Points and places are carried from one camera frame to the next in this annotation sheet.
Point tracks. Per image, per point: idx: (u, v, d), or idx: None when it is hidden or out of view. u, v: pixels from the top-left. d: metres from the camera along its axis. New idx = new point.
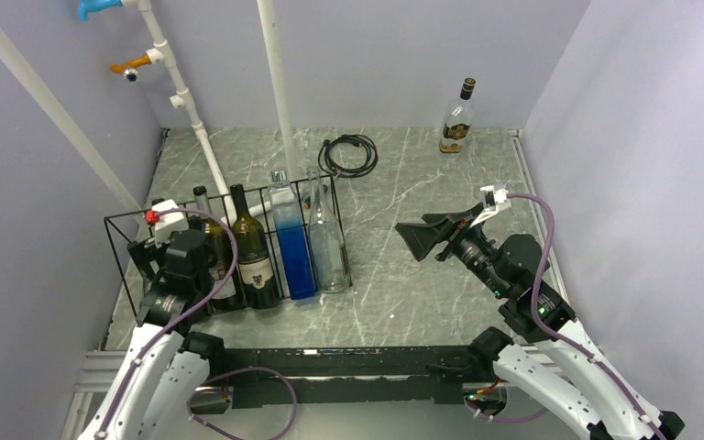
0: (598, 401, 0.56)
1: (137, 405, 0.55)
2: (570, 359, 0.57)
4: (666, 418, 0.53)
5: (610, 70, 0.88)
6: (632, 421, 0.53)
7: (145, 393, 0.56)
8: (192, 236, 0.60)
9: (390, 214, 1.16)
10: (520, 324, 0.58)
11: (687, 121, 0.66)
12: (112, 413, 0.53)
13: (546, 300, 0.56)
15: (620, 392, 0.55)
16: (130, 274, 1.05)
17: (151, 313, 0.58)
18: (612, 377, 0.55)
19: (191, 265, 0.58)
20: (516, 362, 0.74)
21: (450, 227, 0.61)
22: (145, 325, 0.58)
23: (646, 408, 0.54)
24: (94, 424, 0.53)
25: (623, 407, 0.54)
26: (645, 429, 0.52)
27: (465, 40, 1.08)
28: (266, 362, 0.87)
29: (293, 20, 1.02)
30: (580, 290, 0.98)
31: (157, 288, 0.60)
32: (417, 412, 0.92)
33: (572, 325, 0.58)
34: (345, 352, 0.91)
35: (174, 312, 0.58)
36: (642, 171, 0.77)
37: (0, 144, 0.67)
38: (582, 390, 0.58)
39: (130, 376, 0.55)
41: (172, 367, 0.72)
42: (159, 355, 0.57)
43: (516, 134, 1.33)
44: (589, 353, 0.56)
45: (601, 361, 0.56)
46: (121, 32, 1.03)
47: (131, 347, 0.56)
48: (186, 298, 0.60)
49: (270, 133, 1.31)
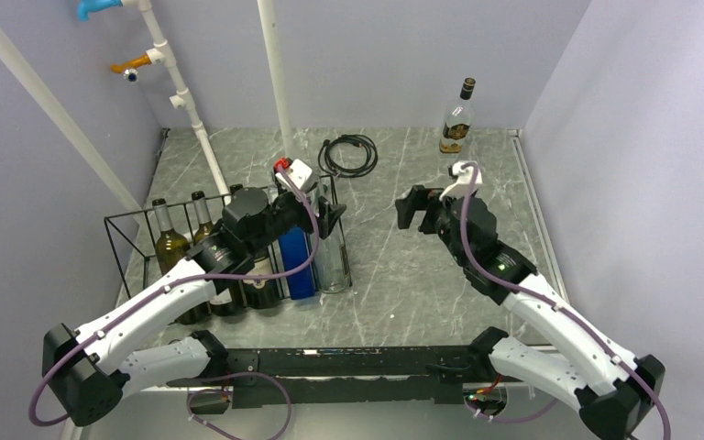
0: (571, 353, 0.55)
1: (141, 329, 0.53)
2: (534, 313, 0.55)
4: (641, 359, 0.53)
5: (610, 70, 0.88)
6: (604, 366, 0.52)
7: (153, 323, 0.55)
8: (257, 198, 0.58)
9: (390, 213, 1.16)
10: (485, 285, 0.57)
11: (687, 122, 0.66)
12: (117, 323, 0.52)
13: (507, 257, 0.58)
15: (589, 338, 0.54)
16: (130, 274, 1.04)
17: (203, 256, 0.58)
18: (577, 322, 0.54)
19: (244, 228, 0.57)
20: (510, 350, 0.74)
21: (418, 195, 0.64)
22: (192, 261, 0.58)
23: (620, 351, 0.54)
24: (98, 323, 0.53)
25: (594, 352, 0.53)
26: (619, 370, 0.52)
27: (465, 39, 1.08)
28: (266, 364, 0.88)
29: (292, 19, 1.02)
30: (580, 291, 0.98)
31: (214, 236, 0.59)
32: (417, 412, 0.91)
33: (533, 279, 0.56)
34: (345, 352, 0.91)
35: (220, 266, 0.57)
36: (642, 171, 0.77)
37: (1, 145, 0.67)
38: (556, 346, 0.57)
39: (151, 299, 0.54)
41: (181, 344, 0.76)
42: (187, 293, 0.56)
43: (516, 134, 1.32)
44: (552, 302, 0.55)
45: (566, 308, 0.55)
46: (121, 32, 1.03)
47: (169, 275, 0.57)
48: (236, 258, 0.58)
49: (271, 133, 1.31)
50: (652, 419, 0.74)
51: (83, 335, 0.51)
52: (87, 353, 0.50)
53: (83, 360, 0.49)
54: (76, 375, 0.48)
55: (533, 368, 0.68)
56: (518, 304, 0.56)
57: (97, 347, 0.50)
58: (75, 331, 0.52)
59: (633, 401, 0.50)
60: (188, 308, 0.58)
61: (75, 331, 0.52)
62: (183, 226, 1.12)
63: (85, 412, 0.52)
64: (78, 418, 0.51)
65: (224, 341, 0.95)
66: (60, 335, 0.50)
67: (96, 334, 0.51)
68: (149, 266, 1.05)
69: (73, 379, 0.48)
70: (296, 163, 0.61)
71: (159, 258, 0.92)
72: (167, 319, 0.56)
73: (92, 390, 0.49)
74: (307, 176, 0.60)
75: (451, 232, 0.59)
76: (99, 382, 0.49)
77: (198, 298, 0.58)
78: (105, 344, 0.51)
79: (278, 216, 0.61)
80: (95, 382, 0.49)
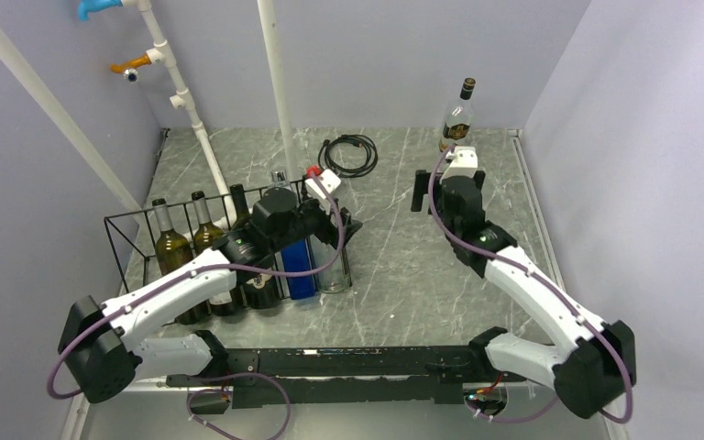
0: (542, 317, 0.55)
1: (164, 311, 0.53)
2: (509, 277, 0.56)
4: (610, 325, 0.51)
5: (610, 70, 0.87)
6: (569, 324, 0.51)
7: (176, 306, 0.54)
8: (285, 196, 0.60)
9: (390, 213, 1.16)
10: (467, 257, 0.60)
11: (687, 122, 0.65)
12: (143, 300, 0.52)
13: (489, 230, 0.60)
15: (556, 301, 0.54)
16: (130, 273, 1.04)
17: (226, 248, 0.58)
18: (546, 285, 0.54)
19: (270, 225, 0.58)
20: (505, 341, 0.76)
21: (422, 180, 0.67)
22: (215, 251, 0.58)
23: (588, 314, 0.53)
24: (125, 299, 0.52)
25: (560, 313, 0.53)
26: (584, 330, 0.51)
27: (465, 39, 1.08)
28: (266, 364, 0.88)
29: (292, 19, 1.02)
30: (579, 291, 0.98)
31: (239, 231, 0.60)
32: (417, 412, 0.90)
33: (512, 249, 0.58)
34: (345, 352, 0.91)
35: (244, 258, 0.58)
36: (642, 171, 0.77)
37: (1, 145, 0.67)
38: (532, 313, 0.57)
39: (178, 281, 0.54)
41: (187, 338, 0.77)
42: (212, 280, 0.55)
43: (516, 134, 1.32)
44: (524, 267, 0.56)
45: (537, 273, 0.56)
46: (121, 32, 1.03)
47: (194, 260, 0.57)
48: (258, 254, 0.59)
49: (271, 133, 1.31)
50: (651, 419, 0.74)
51: (109, 308, 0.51)
52: (113, 325, 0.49)
53: (108, 333, 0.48)
54: (99, 347, 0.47)
55: (521, 354, 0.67)
56: (494, 271, 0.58)
57: (122, 322, 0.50)
58: (102, 304, 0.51)
59: (594, 357, 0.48)
60: (208, 296, 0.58)
61: (101, 304, 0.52)
62: (183, 226, 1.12)
63: (100, 390, 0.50)
64: (91, 395, 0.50)
65: (224, 341, 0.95)
66: (86, 308, 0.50)
67: (124, 309, 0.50)
68: (149, 266, 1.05)
69: (96, 351, 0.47)
70: (326, 172, 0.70)
71: (159, 259, 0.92)
72: (187, 304, 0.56)
73: (112, 366, 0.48)
74: (335, 184, 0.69)
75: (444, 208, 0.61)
76: (119, 358, 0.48)
77: (219, 288, 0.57)
78: (130, 319, 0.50)
79: (299, 219, 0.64)
80: (117, 357, 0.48)
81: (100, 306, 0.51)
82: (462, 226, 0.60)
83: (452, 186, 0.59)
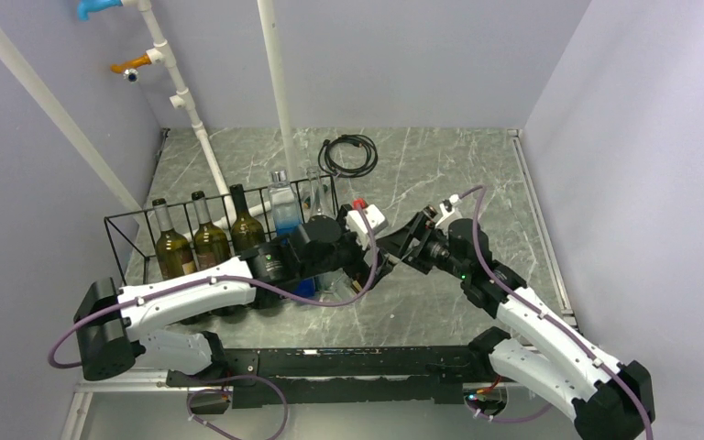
0: (558, 358, 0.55)
1: (174, 310, 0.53)
2: (523, 321, 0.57)
4: (626, 366, 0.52)
5: (610, 71, 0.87)
6: (587, 368, 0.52)
7: (189, 308, 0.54)
8: (331, 228, 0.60)
9: (390, 213, 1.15)
10: (480, 298, 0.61)
11: (690, 120, 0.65)
12: (158, 295, 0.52)
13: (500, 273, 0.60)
15: (572, 343, 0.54)
16: (130, 273, 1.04)
17: (254, 261, 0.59)
18: (558, 325, 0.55)
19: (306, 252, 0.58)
20: (510, 352, 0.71)
21: (420, 226, 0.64)
22: (242, 262, 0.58)
23: (601, 355, 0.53)
24: (142, 289, 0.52)
25: (577, 355, 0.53)
26: (600, 372, 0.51)
27: (465, 41, 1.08)
28: (264, 368, 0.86)
29: (292, 19, 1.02)
30: (579, 291, 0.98)
31: (273, 247, 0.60)
32: (417, 412, 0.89)
33: (525, 291, 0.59)
34: (345, 351, 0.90)
35: (268, 277, 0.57)
36: (643, 170, 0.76)
37: (2, 145, 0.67)
38: (549, 356, 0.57)
39: (197, 284, 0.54)
41: (193, 338, 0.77)
42: (229, 291, 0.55)
43: (516, 133, 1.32)
44: (538, 309, 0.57)
45: (550, 315, 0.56)
46: (120, 32, 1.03)
47: (217, 267, 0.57)
48: (286, 277, 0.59)
49: (271, 133, 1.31)
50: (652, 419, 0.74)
51: (125, 295, 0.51)
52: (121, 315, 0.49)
53: (115, 322, 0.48)
54: (104, 334, 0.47)
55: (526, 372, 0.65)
56: (507, 313, 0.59)
57: (131, 313, 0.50)
58: (119, 289, 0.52)
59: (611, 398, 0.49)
60: (223, 305, 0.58)
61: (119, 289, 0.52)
62: (183, 226, 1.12)
63: (97, 372, 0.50)
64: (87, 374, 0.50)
65: (224, 341, 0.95)
66: (104, 289, 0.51)
67: (136, 301, 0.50)
68: (149, 266, 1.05)
69: (100, 337, 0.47)
70: (373, 207, 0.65)
71: (160, 259, 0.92)
72: (199, 308, 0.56)
73: (111, 355, 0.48)
74: (379, 221, 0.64)
75: (451, 248, 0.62)
76: (120, 350, 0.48)
77: (236, 299, 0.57)
78: (140, 312, 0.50)
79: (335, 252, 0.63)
80: (119, 347, 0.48)
81: (117, 291, 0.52)
82: (471, 269, 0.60)
83: (460, 230, 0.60)
